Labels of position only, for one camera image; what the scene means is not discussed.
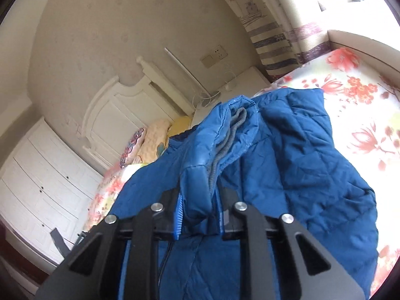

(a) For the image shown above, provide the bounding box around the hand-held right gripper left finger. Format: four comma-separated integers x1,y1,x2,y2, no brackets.
34,190,183,300

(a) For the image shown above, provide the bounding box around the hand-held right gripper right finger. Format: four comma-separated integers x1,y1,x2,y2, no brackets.
219,190,367,300

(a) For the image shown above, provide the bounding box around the blue quilted jacket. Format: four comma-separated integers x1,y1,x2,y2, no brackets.
108,87,380,300

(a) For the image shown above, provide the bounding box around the peach pillow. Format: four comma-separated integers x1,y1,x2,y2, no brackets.
137,119,173,164

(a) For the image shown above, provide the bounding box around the purple floral pillow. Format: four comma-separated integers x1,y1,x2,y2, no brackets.
119,127,148,167

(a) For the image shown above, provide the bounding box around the yellow pillow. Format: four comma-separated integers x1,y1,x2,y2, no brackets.
166,115,193,142

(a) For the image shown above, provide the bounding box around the white wooden headboard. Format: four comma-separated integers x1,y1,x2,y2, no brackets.
82,55,195,176

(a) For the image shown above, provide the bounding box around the white wardrobe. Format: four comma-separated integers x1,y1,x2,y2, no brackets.
0,117,104,266

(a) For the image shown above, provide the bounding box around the white nightstand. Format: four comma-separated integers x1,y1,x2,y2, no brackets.
190,66,271,126

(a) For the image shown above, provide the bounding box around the bed with floral sheet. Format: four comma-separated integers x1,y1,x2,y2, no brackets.
83,47,400,291

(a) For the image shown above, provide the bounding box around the striped patterned curtain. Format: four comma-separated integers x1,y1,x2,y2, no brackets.
204,0,332,82

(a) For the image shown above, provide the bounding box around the white window sill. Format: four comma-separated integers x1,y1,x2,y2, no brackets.
326,29,400,71

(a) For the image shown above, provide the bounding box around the grey strap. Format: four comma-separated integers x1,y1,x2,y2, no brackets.
49,228,72,254

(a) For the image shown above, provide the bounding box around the white cable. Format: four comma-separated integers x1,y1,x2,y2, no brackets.
192,71,236,111

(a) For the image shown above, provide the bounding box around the white wall rod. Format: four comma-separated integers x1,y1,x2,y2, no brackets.
164,47,201,101

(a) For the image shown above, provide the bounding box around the beige wall socket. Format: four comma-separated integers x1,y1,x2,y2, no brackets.
200,45,228,68

